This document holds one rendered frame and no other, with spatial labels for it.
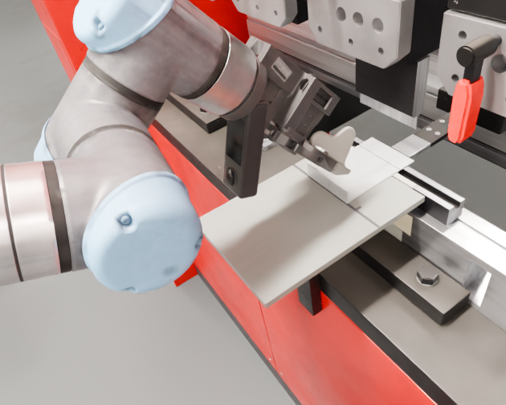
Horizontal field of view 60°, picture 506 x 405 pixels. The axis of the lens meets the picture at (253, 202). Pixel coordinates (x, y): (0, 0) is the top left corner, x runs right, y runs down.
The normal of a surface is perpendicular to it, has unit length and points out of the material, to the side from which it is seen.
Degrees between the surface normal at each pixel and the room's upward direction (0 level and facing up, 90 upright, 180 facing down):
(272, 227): 0
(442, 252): 90
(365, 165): 0
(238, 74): 83
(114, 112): 29
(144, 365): 0
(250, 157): 87
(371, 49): 90
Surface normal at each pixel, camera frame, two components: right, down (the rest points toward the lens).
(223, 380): -0.16, -0.72
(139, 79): 0.35, 0.52
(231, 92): 0.44, 0.65
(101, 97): -0.07, 0.25
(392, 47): -0.82, 0.48
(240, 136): -0.85, 0.19
